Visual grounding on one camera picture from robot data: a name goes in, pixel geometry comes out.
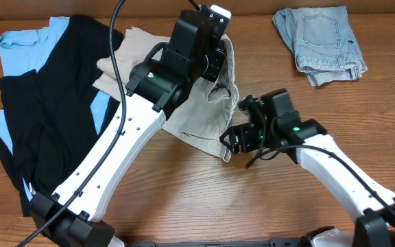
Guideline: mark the light blue shirt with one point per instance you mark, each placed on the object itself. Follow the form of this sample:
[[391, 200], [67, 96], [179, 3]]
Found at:
[[22, 48]]

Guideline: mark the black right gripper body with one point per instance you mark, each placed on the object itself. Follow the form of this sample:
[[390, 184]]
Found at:
[[252, 137]]

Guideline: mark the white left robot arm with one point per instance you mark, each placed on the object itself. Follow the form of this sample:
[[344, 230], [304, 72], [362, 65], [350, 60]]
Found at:
[[73, 214]]

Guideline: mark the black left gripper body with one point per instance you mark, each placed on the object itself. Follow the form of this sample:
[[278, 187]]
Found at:
[[216, 64]]

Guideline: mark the folded light blue denim shorts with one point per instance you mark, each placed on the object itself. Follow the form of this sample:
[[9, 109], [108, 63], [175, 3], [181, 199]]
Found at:
[[323, 43]]

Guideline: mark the black garment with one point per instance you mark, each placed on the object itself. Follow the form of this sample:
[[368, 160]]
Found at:
[[53, 103]]

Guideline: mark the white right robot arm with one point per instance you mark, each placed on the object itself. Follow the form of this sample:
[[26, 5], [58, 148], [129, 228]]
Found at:
[[274, 127]]

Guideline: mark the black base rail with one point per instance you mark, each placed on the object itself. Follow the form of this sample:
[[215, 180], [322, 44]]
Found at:
[[238, 241]]

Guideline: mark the beige khaki shorts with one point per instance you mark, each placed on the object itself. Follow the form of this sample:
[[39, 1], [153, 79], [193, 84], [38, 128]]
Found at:
[[207, 113]]

